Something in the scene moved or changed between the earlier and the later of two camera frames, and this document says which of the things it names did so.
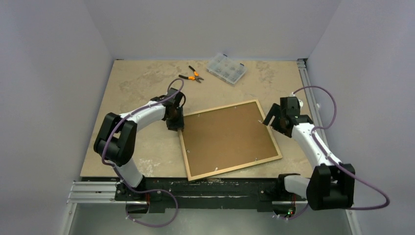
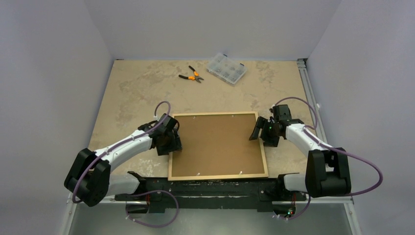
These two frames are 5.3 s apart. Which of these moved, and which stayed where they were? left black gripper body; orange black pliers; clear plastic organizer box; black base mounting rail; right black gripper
Moved: right black gripper; left black gripper body
Stayed: orange black pliers; black base mounting rail; clear plastic organizer box
